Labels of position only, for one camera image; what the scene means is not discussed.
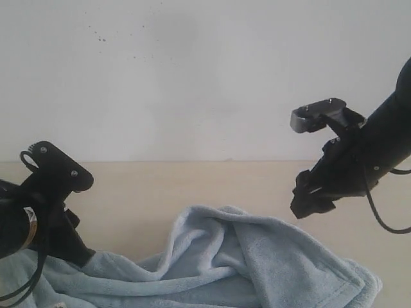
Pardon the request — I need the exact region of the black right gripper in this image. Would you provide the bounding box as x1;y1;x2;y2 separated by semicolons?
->
290;128;382;219

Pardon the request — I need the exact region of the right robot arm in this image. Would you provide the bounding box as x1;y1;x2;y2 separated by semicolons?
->
290;62;410;219

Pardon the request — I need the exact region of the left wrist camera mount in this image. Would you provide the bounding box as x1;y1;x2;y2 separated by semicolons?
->
20;141;94;193

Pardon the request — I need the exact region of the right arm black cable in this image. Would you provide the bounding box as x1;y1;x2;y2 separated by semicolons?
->
361;160;411;234

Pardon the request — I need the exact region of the light blue fleece towel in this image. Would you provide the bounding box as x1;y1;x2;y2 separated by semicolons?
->
0;204;383;308

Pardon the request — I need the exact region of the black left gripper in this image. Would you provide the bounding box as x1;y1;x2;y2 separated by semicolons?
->
19;173;96;267

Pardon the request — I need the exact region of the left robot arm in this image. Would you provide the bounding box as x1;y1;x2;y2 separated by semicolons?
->
1;173;95;267

